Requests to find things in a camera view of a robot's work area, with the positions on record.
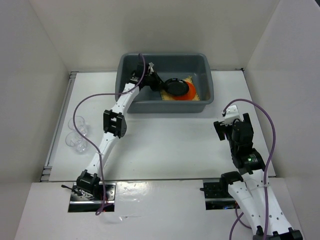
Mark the orange round plate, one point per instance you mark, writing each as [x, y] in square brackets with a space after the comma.
[191, 95]

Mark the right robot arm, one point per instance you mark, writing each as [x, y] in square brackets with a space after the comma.
[249, 187]

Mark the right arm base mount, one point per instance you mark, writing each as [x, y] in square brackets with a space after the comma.
[215, 197]

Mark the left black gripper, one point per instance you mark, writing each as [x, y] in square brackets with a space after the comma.
[159, 84]

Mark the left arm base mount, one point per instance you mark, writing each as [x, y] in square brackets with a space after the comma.
[84, 202]

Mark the clear glass dish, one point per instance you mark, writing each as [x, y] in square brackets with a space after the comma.
[80, 123]

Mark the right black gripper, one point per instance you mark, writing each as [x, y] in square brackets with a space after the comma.
[220, 130]

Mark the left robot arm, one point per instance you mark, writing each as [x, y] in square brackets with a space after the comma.
[114, 128]

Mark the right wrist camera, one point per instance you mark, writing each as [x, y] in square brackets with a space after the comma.
[230, 115]

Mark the grey plastic bin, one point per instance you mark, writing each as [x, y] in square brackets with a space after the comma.
[176, 65]

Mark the black round plate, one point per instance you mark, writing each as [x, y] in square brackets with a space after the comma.
[176, 87]

